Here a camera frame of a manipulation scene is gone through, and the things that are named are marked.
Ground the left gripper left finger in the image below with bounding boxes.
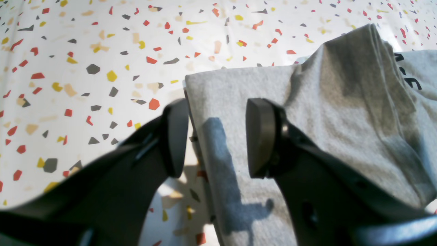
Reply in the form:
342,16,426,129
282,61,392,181
0,99,189,246

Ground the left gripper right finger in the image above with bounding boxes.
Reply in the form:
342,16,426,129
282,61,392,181
245,98,437,246

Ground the grey T-shirt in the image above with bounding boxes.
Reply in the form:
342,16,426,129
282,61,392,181
185,25,437,246

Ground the terrazzo pattern table cloth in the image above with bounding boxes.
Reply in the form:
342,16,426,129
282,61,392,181
1,0,436,246

